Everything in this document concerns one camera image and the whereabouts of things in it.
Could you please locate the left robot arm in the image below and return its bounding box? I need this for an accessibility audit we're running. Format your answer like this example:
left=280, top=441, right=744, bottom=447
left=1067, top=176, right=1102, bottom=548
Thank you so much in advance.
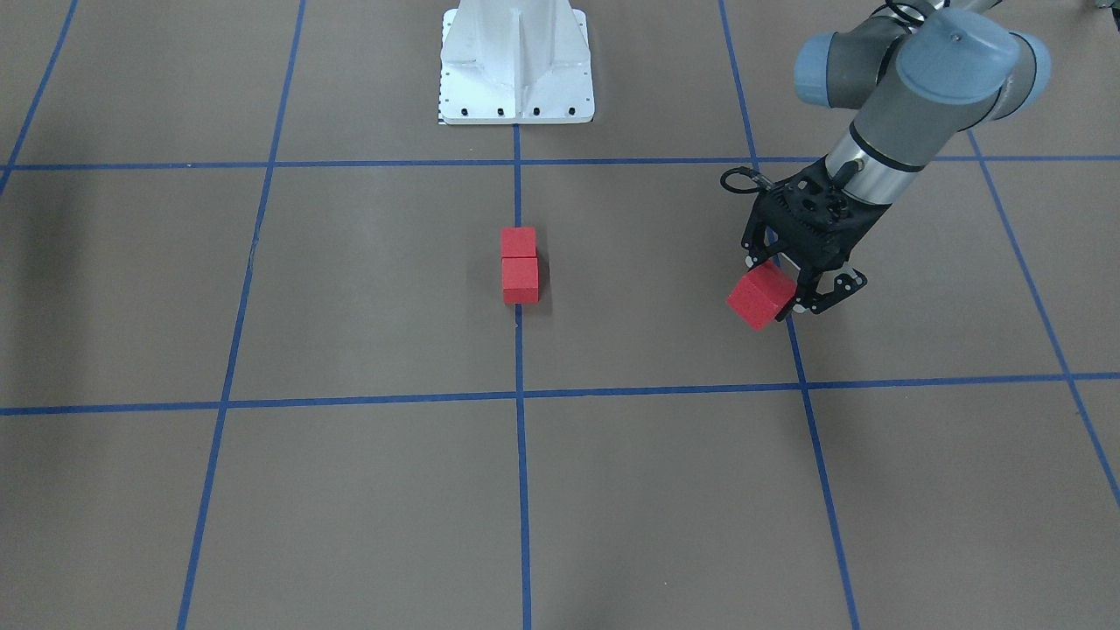
left=720, top=1, right=1053, bottom=328

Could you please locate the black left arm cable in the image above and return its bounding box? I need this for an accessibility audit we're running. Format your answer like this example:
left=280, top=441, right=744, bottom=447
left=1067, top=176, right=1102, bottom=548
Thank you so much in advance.
left=720, top=166, right=776, bottom=195

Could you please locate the red block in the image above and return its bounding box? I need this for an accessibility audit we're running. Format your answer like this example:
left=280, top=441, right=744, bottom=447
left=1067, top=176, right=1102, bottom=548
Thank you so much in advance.
left=725, top=260, right=797, bottom=331
left=500, top=226, right=536, bottom=259
left=501, top=256, right=541, bottom=305

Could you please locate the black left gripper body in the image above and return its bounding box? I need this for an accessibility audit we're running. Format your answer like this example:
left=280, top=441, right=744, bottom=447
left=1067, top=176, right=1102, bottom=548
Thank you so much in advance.
left=740, top=158, right=869, bottom=314

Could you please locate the white pillar base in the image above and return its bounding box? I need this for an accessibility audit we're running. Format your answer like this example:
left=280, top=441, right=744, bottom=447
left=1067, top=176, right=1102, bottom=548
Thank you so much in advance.
left=437, top=1, right=596, bottom=126

